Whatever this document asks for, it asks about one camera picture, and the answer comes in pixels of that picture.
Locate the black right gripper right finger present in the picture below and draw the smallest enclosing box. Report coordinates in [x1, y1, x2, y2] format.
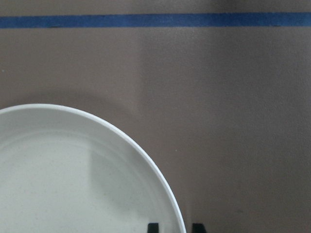
[192, 223, 207, 233]

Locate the cream round plate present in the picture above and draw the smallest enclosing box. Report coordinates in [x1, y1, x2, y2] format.
[0, 104, 186, 233]

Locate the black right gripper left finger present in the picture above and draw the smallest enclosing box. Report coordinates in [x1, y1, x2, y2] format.
[148, 222, 159, 233]

